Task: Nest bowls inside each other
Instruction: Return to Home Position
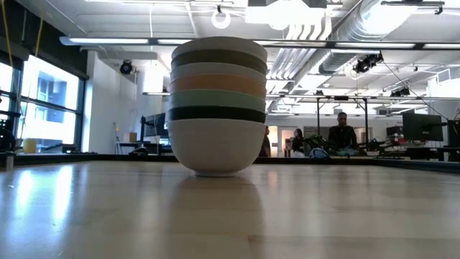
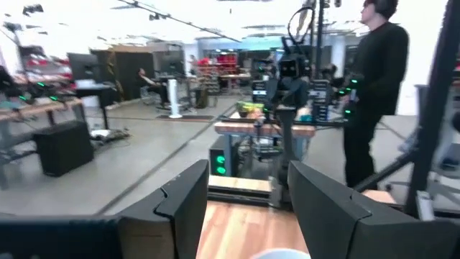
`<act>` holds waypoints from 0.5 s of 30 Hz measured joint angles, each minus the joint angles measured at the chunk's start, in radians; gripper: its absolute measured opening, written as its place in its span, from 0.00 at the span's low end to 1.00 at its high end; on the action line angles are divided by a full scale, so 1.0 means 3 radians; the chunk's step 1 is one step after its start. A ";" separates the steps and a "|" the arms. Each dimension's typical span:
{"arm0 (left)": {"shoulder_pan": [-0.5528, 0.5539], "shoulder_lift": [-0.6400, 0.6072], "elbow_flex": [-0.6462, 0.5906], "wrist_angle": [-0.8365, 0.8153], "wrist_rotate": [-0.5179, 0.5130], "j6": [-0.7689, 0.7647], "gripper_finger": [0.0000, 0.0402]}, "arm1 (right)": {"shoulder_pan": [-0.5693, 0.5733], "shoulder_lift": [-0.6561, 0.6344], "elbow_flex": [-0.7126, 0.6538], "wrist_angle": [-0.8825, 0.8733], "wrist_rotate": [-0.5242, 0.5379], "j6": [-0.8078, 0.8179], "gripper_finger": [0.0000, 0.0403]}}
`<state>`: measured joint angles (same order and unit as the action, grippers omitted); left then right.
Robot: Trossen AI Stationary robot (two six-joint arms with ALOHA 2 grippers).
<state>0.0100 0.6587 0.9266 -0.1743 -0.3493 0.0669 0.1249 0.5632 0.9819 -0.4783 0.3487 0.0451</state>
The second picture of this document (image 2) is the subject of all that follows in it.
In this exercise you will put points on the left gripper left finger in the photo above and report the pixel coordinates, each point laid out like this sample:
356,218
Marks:
172,223

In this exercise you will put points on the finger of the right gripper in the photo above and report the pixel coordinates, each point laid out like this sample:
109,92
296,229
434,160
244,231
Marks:
300,91
278,91

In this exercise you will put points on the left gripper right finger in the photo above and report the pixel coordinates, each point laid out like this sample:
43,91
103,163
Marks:
323,223

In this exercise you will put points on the plain white bowl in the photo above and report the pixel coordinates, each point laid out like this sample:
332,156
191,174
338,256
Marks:
280,254

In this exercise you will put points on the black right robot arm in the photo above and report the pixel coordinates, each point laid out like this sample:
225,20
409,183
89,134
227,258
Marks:
288,154

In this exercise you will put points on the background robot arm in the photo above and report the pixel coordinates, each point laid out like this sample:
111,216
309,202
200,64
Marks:
350,93

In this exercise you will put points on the wooden workbench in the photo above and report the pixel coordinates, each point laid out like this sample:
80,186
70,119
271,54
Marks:
39,108
266,129

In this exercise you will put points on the computer tower with green lights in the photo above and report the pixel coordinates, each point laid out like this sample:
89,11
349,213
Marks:
220,158

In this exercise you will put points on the person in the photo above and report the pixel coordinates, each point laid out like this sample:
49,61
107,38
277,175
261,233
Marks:
151,86
377,72

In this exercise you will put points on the black box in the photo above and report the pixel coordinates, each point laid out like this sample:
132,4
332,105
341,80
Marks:
64,147

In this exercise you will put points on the black monitor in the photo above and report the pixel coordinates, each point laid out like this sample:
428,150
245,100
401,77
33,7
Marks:
83,66

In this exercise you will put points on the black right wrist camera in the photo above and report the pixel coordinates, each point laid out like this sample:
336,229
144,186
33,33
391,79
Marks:
291,66

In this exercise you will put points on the white pedestal column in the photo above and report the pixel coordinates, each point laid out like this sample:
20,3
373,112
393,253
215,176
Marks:
174,97

